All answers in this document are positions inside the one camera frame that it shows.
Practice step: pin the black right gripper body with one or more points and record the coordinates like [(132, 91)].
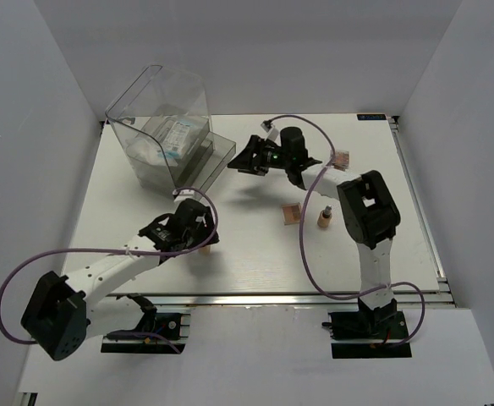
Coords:
[(271, 157)]

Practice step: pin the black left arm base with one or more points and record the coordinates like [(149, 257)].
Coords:
[(158, 330)]

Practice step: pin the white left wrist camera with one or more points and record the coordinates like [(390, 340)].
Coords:
[(184, 194)]

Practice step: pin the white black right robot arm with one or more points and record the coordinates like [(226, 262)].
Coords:
[(369, 212)]

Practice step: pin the four-pan brown eyeshadow palette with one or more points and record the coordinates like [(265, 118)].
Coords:
[(291, 213)]

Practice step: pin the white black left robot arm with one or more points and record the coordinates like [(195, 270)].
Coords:
[(64, 311)]

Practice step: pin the black XDOF label sticker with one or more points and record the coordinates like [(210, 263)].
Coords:
[(371, 117)]

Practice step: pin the clear acrylic drawer organizer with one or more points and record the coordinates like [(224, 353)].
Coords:
[(162, 122)]

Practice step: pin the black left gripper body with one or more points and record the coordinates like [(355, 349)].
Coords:
[(195, 237)]

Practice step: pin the square black-cap foundation bottle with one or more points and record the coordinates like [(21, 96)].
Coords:
[(205, 250)]

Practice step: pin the round-cap foundation bottle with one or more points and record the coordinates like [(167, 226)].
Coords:
[(325, 217)]

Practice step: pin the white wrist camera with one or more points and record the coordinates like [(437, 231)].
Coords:
[(271, 131), (184, 194)]

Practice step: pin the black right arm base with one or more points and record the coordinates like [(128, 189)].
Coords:
[(369, 334)]

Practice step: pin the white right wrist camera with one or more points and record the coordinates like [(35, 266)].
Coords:
[(271, 131)]

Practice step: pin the white cotton pad pack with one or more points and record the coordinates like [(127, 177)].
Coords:
[(176, 141), (150, 153)]

